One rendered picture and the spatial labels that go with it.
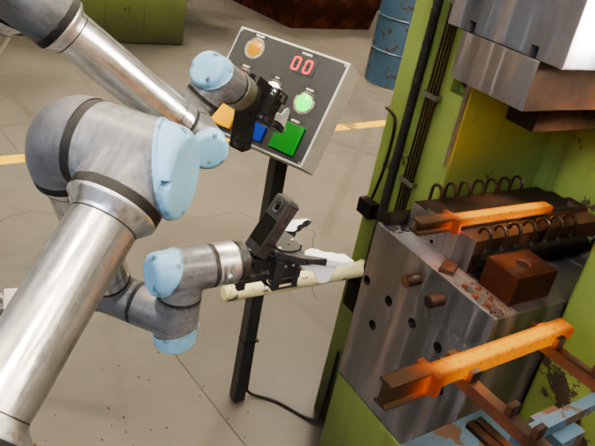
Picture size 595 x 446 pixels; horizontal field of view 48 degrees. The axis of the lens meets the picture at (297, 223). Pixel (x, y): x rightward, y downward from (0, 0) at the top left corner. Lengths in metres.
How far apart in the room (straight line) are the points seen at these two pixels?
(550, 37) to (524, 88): 0.10
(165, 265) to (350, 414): 0.85
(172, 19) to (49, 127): 5.38
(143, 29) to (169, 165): 5.38
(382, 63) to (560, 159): 4.36
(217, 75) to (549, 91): 0.62
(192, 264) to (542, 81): 0.70
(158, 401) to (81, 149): 1.54
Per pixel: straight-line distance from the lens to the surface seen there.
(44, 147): 0.87
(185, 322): 1.14
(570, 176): 1.84
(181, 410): 2.26
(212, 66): 1.30
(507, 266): 1.37
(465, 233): 1.42
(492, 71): 1.35
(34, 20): 1.10
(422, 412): 1.54
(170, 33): 6.24
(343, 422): 1.81
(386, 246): 1.52
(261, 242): 1.14
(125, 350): 2.46
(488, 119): 1.66
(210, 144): 1.20
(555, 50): 1.26
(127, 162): 0.80
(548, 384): 1.54
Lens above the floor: 1.59
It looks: 28 degrees down
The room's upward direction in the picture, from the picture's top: 11 degrees clockwise
